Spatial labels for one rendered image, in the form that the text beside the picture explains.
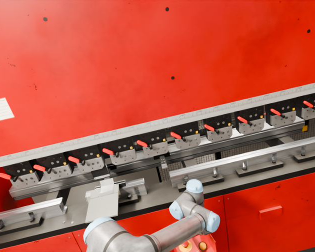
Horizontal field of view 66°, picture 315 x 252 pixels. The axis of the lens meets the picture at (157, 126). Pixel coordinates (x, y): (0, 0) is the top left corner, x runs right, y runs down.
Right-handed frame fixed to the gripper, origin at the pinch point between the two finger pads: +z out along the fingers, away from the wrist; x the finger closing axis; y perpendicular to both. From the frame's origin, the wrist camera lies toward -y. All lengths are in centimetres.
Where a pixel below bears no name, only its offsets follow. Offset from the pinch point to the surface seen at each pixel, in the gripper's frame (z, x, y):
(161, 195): -0.6, 10.1, 35.8
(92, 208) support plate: -13, 52, 33
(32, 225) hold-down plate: -2, 92, 51
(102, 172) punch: -23, 41, 50
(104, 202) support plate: -13, 45, 34
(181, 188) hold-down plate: -3.4, -2.8, 32.0
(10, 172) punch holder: -39, 90, 58
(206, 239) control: 11.1, -3.5, 3.4
